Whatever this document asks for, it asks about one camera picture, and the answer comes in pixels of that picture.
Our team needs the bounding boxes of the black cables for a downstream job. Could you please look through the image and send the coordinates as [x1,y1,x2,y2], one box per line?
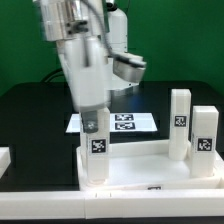
[40,68,64,84]

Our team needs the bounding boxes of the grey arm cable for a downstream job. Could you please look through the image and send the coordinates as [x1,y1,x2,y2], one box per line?
[81,0,114,58]

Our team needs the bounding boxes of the white left fence block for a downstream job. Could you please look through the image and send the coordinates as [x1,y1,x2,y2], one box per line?
[0,147,11,178]

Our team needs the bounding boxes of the white marker sheet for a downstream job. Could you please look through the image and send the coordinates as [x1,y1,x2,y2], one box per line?
[65,112,158,134]

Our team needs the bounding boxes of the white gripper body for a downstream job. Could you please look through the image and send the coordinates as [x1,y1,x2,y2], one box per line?
[56,35,110,112]

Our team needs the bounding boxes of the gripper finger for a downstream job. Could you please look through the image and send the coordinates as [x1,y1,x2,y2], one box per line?
[81,111,98,134]

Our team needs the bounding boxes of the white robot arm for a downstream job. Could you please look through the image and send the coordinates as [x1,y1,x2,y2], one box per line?
[33,0,146,135]

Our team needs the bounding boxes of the white front fence bar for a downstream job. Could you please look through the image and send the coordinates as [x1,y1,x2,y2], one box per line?
[0,189,224,220]

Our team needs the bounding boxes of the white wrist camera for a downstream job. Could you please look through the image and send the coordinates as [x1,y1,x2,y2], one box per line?
[113,53,147,83]

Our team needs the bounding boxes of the white desk top tray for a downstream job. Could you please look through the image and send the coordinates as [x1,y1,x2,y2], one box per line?
[76,140,224,191]

